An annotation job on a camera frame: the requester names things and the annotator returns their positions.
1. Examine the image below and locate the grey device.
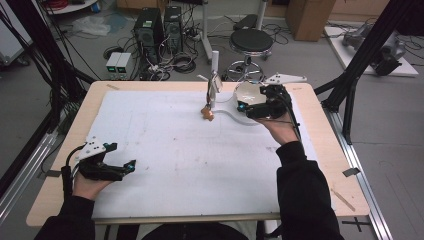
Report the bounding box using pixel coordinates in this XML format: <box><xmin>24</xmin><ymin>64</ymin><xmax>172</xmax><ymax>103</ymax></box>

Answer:
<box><xmin>342</xmin><ymin>24</ymin><xmax>408</xmax><ymax>76</ymax></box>

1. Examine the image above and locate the brown cardboard box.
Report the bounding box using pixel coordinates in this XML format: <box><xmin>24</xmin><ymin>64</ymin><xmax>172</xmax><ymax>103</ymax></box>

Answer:
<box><xmin>285</xmin><ymin>0</ymin><xmax>337</xmax><ymax>43</ymax></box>

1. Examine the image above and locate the large black computer tower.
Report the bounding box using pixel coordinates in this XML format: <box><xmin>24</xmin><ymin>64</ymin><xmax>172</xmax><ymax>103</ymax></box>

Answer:
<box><xmin>133</xmin><ymin>8</ymin><xmax>165</xmax><ymax>67</ymax></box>

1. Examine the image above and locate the white floor board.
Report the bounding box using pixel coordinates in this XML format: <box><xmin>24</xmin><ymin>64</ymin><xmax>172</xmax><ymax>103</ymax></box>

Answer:
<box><xmin>323</xmin><ymin>25</ymin><xmax>420</xmax><ymax>78</ymax></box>

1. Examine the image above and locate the clear plastic bag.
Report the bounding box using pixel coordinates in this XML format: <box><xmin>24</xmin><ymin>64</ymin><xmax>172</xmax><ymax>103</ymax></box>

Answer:
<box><xmin>71</xmin><ymin>15</ymin><xmax>112</xmax><ymax>37</ymax></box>

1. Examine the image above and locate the white foam mat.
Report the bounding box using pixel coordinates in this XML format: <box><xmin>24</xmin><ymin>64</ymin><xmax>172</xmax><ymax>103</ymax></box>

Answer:
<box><xmin>91</xmin><ymin>89</ymin><xmax>318</xmax><ymax>219</ymax></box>

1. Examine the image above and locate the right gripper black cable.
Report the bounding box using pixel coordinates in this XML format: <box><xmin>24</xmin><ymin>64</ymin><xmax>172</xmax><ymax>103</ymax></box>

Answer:
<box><xmin>280</xmin><ymin>89</ymin><xmax>303</xmax><ymax>143</ymax></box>

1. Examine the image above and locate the thin wooden stick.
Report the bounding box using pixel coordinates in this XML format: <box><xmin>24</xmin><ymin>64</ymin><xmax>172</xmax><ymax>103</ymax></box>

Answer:
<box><xmin>329</xmin><ymin>188</ymin><xmax>357</xmax><ymax>213</ymax></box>

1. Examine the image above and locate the person's right hand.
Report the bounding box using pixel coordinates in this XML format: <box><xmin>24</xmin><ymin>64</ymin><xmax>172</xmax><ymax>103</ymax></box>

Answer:
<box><xmin>258</xmin><ymin>113</ymin><xmax>301</xmax><ymax>146</ymax></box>

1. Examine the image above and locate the person's dark torso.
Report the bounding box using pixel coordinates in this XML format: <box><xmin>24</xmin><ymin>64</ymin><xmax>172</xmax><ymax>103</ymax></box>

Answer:
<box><xmin>139</xmin><ymin>222</ymin><xmax>250</xmax><ymax>240</ymax></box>

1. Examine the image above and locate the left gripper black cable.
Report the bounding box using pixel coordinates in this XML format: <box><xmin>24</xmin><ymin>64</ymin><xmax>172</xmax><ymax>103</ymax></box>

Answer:
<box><xmin>60</xmin><ymin>143</ymin><xmax>86</xmax><ymax>201</ymax></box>

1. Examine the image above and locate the black metal frame post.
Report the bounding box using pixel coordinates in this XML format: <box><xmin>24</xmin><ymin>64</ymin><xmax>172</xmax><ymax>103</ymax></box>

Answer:
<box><xmin>0</xmin><ymin>0</ymin><xmax>98</xmax><ymax>134</ymax></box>
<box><xmin>314</xmin><ymin>0</ymin><xmax>414</xmax><ymax>145</ymax></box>

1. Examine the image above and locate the white power supply box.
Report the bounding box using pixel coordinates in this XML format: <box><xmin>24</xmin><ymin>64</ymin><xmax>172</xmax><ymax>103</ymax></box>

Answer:
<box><xmin>105</xmin><ymin>52</ymin><xmax>123</xmax><ymax>80</ymax></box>
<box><xmin>115</xmin><ymin>52</ymin><xmax>133</xmax><ymax>80</ymax></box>

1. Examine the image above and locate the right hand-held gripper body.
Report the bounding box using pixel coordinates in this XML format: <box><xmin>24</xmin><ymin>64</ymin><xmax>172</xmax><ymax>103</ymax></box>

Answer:
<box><xmin>245</xmin><ymin>73</ymin><xmax>308</xmax><ymax>120</ymax></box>

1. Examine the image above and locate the white table leg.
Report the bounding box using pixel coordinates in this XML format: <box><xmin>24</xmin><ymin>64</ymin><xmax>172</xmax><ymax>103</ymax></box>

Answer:
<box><xmin>199</xmin><ymin>0</ymin><xmax>215</xmax><ymax>65</ymax></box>

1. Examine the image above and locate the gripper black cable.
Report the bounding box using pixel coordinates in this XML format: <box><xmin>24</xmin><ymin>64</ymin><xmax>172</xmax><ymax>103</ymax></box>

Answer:
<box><xmin>60</xmin><ymin>143</ymin><xmax>86</xmax><ymax>201</ymax></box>
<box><xmin>280</xmin><ymin>89</ymin><xmax>303</xmax><ymax>143</ymax></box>

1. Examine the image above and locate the black flat pad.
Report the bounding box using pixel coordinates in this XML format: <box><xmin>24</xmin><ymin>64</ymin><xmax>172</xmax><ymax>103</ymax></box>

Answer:
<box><xmin>233</xmin><ymin>13</ymin><xmax>260</xmax><ymax>32</ymax></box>

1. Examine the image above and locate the white hanger stand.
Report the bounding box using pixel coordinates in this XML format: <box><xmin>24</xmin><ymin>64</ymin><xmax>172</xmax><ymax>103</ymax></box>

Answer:
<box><xmin>196</xmin><ymin>49</ymin><xmax>268</xmax><ymax>127</ymax></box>

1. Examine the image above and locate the slim black computer tower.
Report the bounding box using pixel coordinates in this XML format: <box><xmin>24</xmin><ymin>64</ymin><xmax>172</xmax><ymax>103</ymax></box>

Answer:
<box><xmin>163</xmin><ymin>5</ymin><xmax>184</xmax><ymax>55</ymax></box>

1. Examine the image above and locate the brown bear keychain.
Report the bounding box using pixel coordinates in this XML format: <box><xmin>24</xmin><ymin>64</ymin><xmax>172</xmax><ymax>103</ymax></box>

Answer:
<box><xmin>200</xmin><ymin>94</ymin><xmax>216</xmax><ymax>122</ymax></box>

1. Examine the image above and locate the coiled black cable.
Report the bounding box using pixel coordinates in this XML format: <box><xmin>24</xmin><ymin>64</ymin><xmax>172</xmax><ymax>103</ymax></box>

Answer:
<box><xmin>172</xmin><ymin>53</ymin><xmax>198</xmax><ymax>75</ymax></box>

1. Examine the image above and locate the person's left hand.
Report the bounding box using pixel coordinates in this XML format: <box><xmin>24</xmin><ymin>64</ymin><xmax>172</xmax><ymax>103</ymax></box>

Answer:
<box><xmin>72</xmin><ymin>171</ymin><xmax>113</xmax><ymax>201</ymax></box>

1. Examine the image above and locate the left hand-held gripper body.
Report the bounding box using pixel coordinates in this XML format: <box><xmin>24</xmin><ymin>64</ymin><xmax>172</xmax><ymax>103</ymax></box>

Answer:
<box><xmin>75</xmin><ymin>135</ymin><xmax>132</xmax><ymax>183</ymax></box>

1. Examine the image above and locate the aluminium rail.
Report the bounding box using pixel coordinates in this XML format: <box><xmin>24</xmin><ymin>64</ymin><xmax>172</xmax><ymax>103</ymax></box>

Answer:
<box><xmin>0</xmin><ymin>131</ymin><xmax>60</xmax><ymax>225</ymax></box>
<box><xmin>322</xmin><ymin>106</ymin><xmax>395</xmax><ymax>240</ymax></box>

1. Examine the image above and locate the black round stool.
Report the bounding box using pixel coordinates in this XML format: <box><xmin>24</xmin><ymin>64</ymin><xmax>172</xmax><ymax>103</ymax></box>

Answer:
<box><xmin>226</xmin><ymin>29</ymin><xmax>275</xmax><ymax>83</ymax></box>

